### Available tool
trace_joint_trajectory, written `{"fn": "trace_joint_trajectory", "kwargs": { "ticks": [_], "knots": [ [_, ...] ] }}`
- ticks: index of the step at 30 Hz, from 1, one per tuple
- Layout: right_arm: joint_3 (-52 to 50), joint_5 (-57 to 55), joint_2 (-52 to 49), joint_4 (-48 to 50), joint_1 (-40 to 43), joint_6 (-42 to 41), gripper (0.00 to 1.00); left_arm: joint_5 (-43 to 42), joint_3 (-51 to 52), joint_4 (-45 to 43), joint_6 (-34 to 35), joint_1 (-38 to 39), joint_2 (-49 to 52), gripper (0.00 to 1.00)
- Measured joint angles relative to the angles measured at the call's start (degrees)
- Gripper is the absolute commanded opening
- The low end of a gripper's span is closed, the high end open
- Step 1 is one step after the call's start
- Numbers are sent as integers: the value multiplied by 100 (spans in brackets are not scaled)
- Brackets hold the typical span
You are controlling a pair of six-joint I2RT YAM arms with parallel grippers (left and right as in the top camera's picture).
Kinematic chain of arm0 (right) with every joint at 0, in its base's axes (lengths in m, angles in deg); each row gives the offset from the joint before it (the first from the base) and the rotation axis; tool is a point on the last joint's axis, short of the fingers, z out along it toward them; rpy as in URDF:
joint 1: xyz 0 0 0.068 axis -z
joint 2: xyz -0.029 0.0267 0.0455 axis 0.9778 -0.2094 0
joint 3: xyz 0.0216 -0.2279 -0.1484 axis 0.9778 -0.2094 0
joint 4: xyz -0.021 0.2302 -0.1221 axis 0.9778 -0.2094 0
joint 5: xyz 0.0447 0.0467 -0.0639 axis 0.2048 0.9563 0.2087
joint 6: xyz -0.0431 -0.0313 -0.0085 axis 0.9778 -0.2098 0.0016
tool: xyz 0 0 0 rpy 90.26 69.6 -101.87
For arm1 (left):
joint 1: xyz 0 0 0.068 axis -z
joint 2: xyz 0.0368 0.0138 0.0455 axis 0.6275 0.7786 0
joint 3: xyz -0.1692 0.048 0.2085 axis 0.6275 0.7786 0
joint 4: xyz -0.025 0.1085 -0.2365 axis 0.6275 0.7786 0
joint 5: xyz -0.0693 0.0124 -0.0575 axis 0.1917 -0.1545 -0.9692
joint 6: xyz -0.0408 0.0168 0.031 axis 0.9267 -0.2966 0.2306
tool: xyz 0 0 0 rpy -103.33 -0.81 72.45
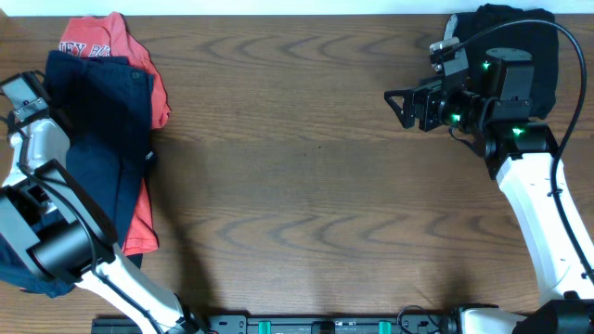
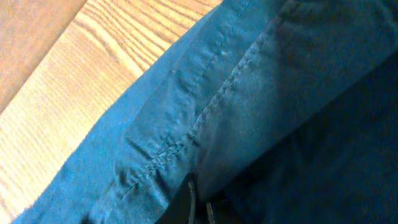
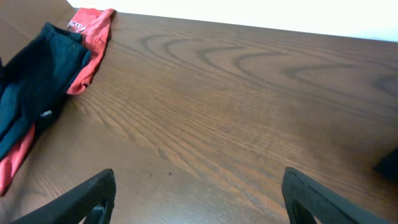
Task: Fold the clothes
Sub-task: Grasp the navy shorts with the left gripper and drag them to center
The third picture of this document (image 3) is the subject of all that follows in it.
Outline folded black shorts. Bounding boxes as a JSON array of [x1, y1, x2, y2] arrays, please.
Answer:
[[373, 148, 398, 184]]

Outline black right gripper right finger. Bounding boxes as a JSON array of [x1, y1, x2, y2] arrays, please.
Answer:
[[282, 167, 388, 224]]

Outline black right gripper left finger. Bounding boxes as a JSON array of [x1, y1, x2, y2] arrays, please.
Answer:
[[12, 169, 116, 224]]

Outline red printed t-shirt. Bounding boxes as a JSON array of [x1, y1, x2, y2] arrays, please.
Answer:
[[1, 8, 114, 195]]

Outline navy shorts on pile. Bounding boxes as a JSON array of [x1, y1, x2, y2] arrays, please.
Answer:
[[1, 22, 91, 157]]

